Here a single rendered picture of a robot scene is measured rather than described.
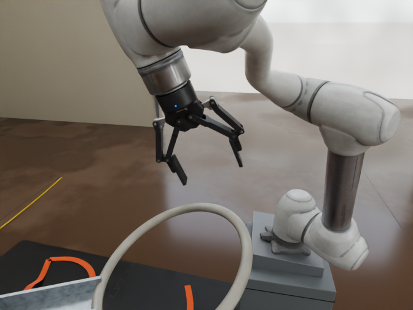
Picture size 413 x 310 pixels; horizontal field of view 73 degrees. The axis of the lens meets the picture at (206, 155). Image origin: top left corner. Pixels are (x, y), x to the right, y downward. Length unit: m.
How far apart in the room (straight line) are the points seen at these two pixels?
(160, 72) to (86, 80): 5.58
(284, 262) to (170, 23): 1.15
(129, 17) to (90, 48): 5.44
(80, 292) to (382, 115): 0.96
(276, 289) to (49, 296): 0.88
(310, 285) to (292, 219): 0.29
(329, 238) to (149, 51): 0.93
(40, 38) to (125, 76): 1.75
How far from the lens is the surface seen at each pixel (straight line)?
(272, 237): 1.40
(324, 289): 1.40
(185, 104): 0.53
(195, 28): 0.39
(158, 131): 0.59
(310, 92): 0.85
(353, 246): 1.21
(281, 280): 1.37
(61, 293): 1.01
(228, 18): 0.37
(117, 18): 0.50
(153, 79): 0.52
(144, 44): 0.48
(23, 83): 7.00
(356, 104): 0.79
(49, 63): 6.48
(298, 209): 1.26
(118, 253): 1.02
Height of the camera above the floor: 1.80
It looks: 24 degrees down
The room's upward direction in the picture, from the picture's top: straight up
